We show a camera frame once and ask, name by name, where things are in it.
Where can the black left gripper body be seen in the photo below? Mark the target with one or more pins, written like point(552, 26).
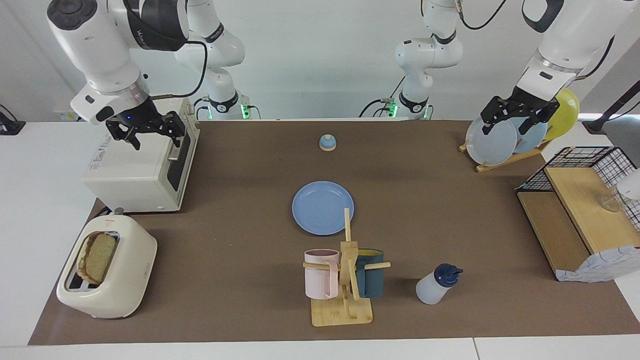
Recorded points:
point(525, 107)

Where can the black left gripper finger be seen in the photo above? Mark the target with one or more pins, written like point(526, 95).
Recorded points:
point(487, 127)
point(526, 126)

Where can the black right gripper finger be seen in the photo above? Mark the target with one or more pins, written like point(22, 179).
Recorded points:
point(136, 142)
point(176, 140)

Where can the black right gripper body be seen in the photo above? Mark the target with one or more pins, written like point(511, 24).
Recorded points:
point(145, 120)

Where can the brown bread slice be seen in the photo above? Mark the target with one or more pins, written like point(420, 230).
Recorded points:
point(97, 257)

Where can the clear bottle with navy cap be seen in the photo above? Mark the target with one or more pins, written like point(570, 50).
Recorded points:
point(432, 290)

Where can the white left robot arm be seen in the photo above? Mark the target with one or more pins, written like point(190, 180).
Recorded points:
point(565, 45)

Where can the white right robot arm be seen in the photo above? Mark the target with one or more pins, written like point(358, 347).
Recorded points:
point(100, 45)

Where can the light blue round plate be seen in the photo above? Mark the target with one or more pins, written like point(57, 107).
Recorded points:
point(532, 140)

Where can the grey round plate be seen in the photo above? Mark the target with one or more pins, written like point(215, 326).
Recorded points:
point(492, 145)

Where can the wooden plate rack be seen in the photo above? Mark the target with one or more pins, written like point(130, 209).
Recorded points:
point(505, 162)

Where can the yellow round plate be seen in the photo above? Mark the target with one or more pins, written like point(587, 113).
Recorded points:
point(567, 112)

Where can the white toaster oven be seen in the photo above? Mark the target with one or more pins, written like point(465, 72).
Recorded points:
point(130, 175)

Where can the black angled stand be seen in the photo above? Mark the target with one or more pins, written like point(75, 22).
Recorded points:
point(597, 124)

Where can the white power strip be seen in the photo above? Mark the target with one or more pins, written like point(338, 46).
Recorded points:
point(65, 116)

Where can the clear glass cup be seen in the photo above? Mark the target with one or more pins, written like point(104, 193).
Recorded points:
point(610, 202)

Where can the black stand base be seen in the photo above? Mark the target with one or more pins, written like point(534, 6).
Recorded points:
point(10, 127)

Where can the brown table mat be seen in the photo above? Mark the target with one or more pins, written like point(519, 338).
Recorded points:
point(240, 250)

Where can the cream two-slot toaster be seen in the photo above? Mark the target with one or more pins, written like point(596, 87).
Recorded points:
point(125, 270)

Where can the blue white patterned cloth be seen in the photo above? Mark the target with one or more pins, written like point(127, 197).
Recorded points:
point(605, 265)

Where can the dark teal mug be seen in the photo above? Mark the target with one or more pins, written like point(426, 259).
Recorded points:
point(372, 280)

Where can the pink mug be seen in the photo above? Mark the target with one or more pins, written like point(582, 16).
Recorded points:
point(320, 277)

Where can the wooden mug rack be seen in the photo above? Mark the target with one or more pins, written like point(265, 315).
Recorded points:
point(340, 312)

